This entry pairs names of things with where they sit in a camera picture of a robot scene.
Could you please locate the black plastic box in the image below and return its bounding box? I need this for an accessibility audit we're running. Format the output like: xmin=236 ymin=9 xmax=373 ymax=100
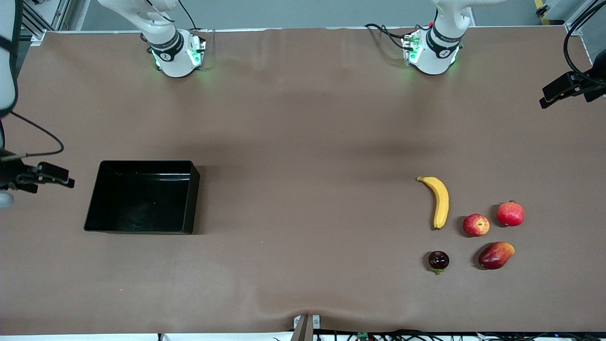
xmin=84 ymin=160 xmax=201 ymax=235

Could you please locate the red yellow apple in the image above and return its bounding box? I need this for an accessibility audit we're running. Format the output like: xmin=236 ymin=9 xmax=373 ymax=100
xmin=463 ymin=213 xmax=490 ymax=238

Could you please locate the yellow banana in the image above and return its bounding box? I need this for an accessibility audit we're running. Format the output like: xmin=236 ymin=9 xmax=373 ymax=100
xmin=417 ymin=176 xmax=450 ymax=231

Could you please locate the red pomegranate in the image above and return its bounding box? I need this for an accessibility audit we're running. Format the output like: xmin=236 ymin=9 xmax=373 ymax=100
xmin=497 ymin=200 xmax=526 ymax=227

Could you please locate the red yellow mango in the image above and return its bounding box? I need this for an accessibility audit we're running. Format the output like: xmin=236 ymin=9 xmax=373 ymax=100
xmin=478 ymin=242 xmax=516 ymax=270

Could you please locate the dark purple mangosteen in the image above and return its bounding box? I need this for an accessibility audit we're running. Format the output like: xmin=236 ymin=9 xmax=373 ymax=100
xmin=428 ymin=251 xmax=450 ymax=276

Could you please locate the brown table cover sheet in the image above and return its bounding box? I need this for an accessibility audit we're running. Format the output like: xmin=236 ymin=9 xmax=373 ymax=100
xmin=0 ymin=27 xmax=606 ymax=336

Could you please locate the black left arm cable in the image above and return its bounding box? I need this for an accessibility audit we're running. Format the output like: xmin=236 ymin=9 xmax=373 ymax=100
xmin=563 ymin=0 xmax=606 ymax=89

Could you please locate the aluminium frame profile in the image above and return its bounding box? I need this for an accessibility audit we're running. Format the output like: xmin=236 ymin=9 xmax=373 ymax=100
xmin=19 ymin=0 xmax=71 ymax=46
xmin=544 ymin=0 xmax=606 ymax=36

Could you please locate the yellow black striped post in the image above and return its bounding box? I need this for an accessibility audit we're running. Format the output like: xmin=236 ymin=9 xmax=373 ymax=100
xmin=534 ymin=0 xmax=551 ymax=25

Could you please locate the black left base cable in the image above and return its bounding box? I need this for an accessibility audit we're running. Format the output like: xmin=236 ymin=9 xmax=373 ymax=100
xmin=364 ymin=22 xmax=418 ymax=51

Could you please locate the black base cable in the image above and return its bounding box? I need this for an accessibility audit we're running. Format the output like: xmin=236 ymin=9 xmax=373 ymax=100
xmin=364 ymin=22 xmax=418 ymax=51
xmin=177 ymin=0 xmax=197 ymax=32

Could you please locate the black right base cable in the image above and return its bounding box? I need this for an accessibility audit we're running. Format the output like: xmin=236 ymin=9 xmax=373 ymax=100
xmin=177 ymin=0 xmax=197 ymax=32

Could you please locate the metal mount bracket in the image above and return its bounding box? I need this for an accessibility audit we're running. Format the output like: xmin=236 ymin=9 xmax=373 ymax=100
xmin=291 ymin=314 xmax=321 ymax=341

